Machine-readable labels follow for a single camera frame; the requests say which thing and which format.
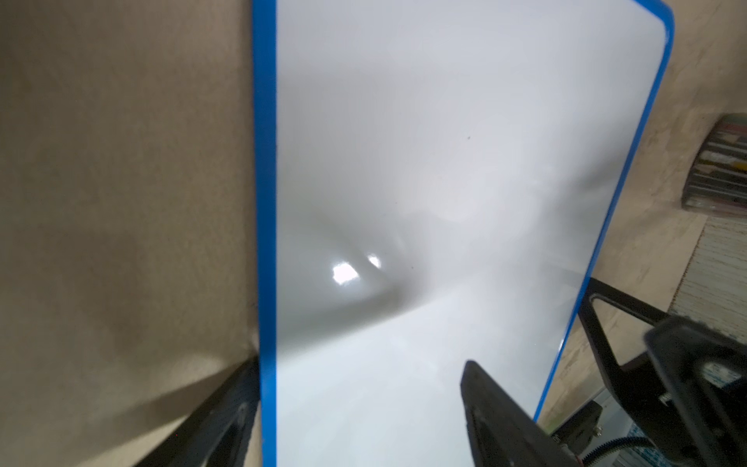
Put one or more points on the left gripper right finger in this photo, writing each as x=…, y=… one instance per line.
x=499, y=431

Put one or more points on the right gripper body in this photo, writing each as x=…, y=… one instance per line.
x=689, y=396

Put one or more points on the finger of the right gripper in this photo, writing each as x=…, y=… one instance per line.
x=615, y=322

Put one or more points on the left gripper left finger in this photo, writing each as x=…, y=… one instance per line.
x=218, y=432

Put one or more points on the blue-framed whiteboard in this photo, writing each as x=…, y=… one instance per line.
x=434, y=180

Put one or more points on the cup of pencils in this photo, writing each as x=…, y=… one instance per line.
x=716, y=182

